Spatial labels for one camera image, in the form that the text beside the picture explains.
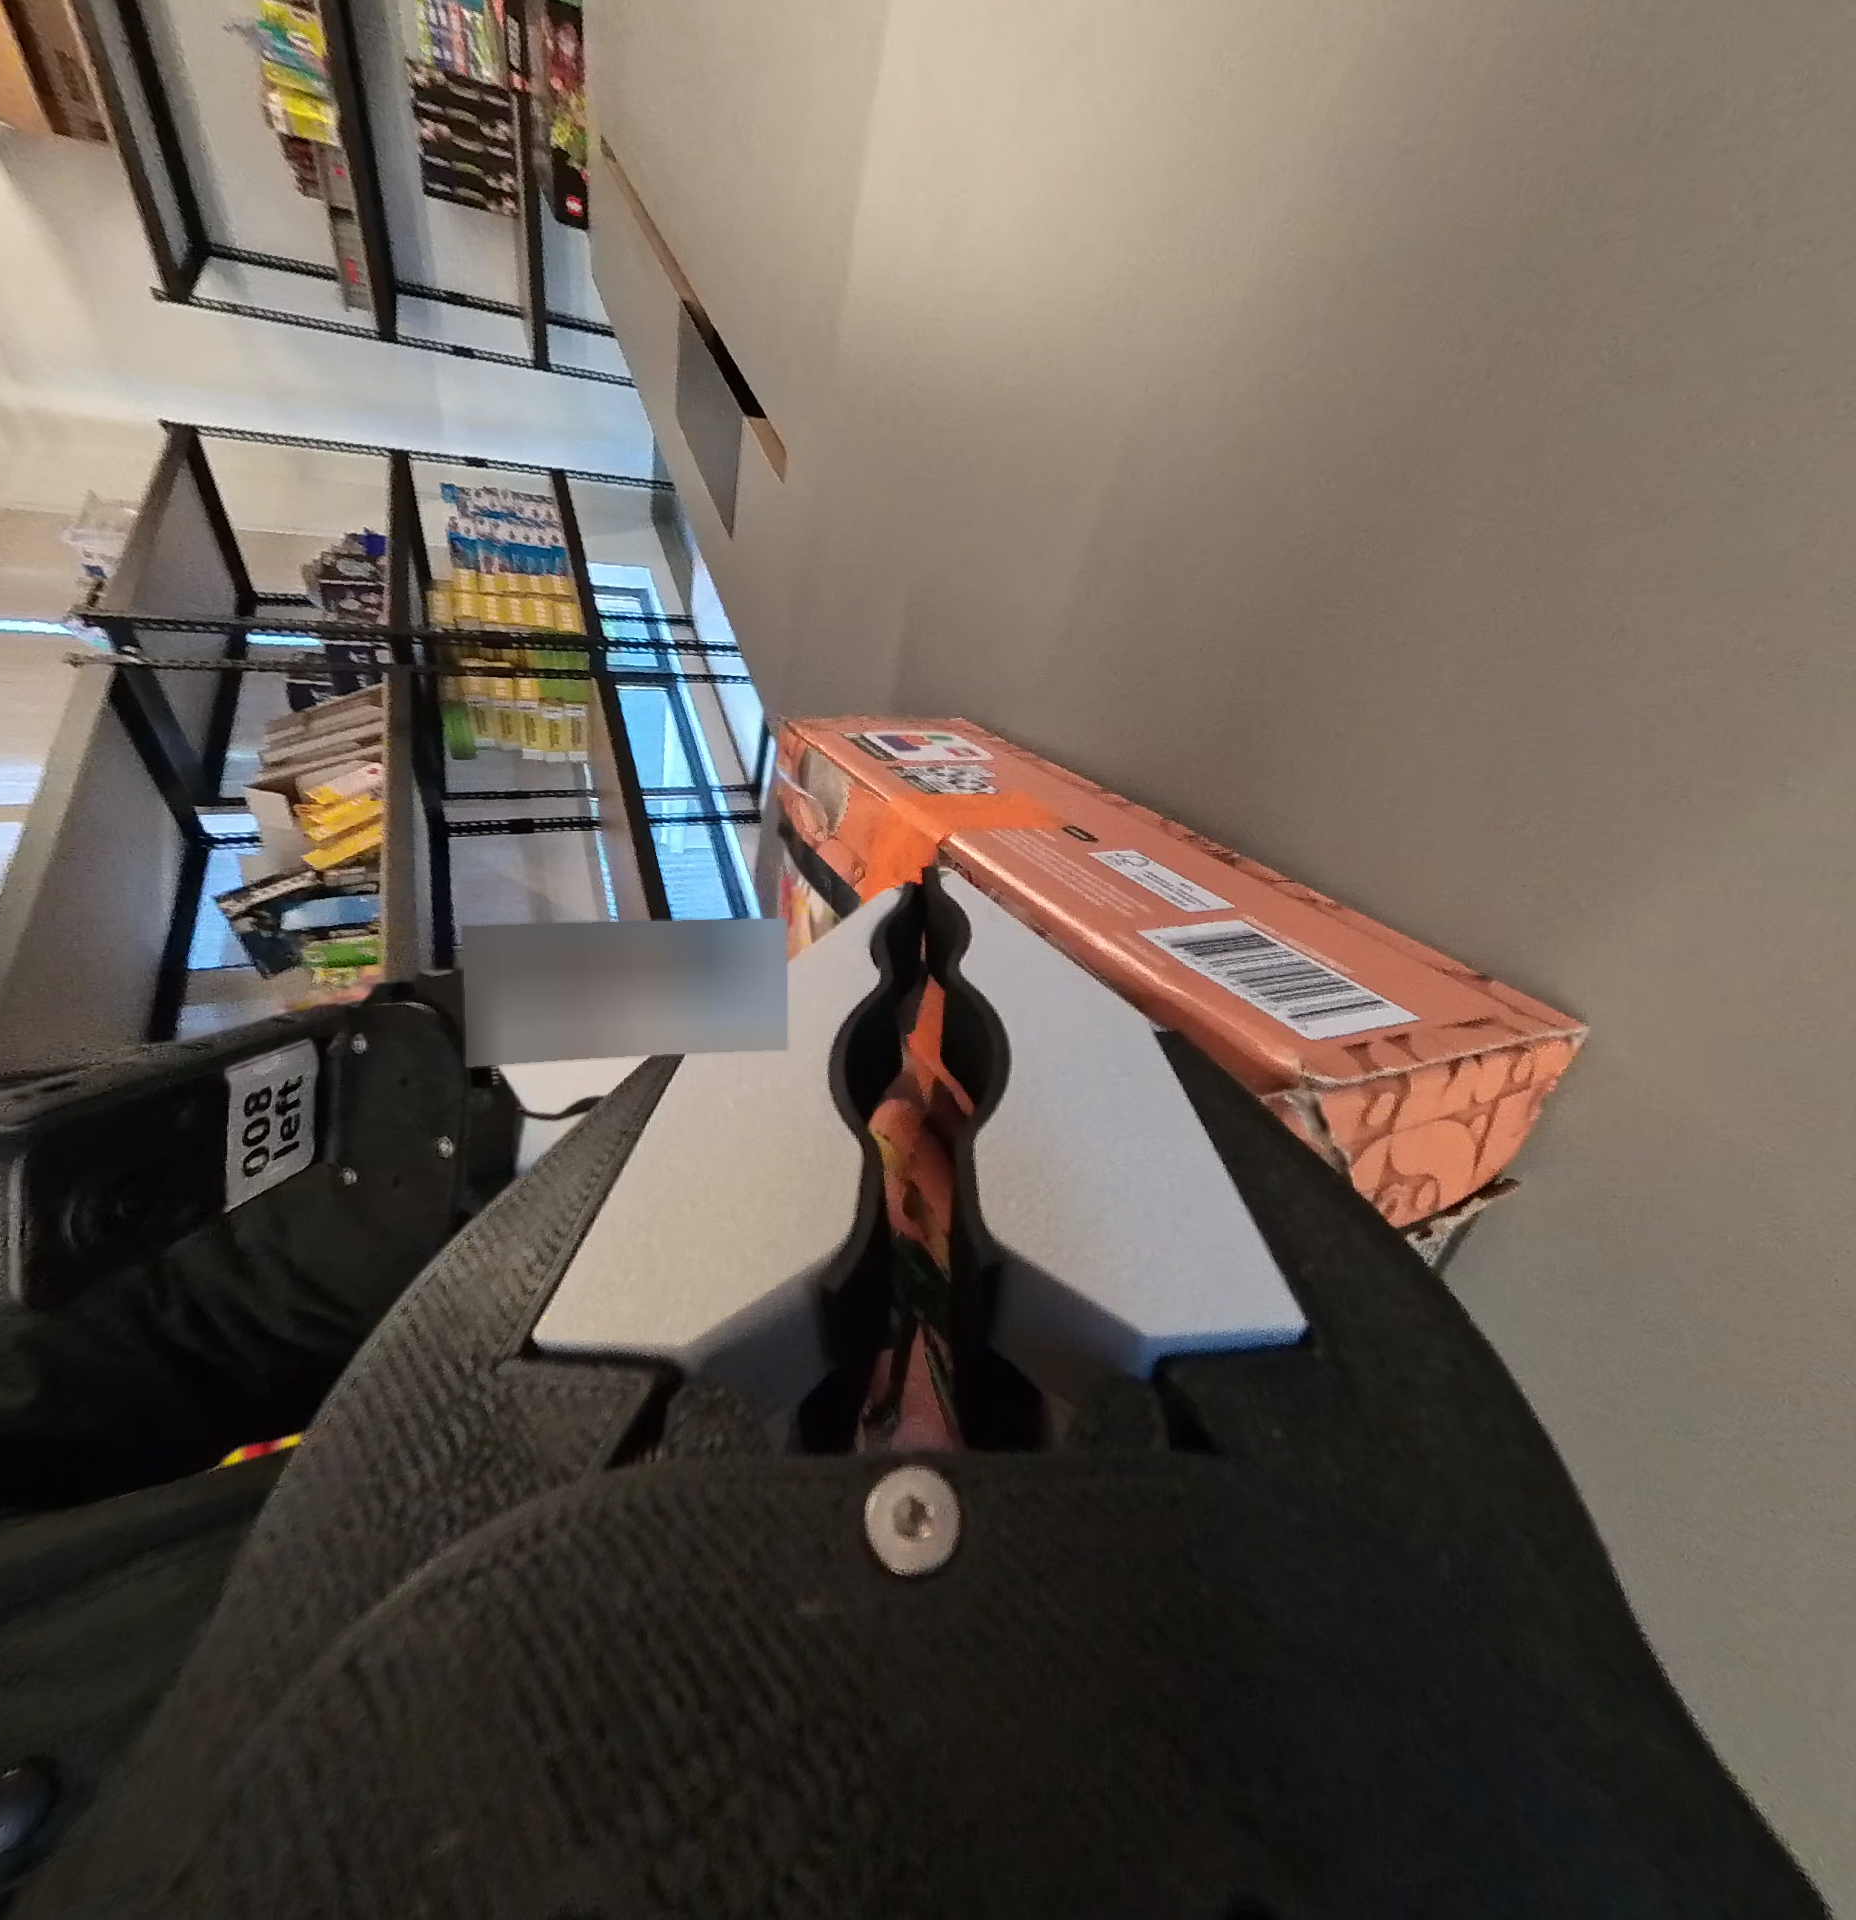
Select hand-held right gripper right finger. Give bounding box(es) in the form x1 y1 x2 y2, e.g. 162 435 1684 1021
917 875 1307 1454

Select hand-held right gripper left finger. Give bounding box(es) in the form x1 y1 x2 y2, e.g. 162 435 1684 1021
529 881 929 1454

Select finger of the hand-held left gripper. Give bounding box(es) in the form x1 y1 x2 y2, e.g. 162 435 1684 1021
498 1056 671 1181

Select black flower-print cardboard box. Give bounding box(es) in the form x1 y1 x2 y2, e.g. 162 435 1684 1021
766 711 1590 1454

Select black shelving rack with goods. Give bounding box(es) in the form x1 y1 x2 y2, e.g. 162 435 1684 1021
80 0 637 390

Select stack of yellow-green boxes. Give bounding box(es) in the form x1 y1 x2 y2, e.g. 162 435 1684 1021
425 577 593 760

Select grey adjoining table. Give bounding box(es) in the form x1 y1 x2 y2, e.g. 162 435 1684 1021
585 135 792 541

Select brown cardboard box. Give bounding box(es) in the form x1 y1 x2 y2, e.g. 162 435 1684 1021
0 0 113 143

